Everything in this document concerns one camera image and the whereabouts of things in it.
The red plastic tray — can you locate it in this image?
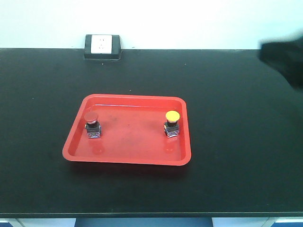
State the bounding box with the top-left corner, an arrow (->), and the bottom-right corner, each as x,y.
62,94 -> 191,166

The red mushroom push button switch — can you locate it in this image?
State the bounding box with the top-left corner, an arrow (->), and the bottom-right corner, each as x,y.
84,112 -> 102,139

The black white power outlet box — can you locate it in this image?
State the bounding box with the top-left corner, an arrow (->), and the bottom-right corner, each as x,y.
84,35 -> 121,61

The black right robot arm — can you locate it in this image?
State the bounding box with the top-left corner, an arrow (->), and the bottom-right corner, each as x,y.
258,35 -> 303,92

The yellow mushroom push button switch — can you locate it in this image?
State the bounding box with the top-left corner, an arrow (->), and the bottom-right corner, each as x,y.
164,110 -> 180,138

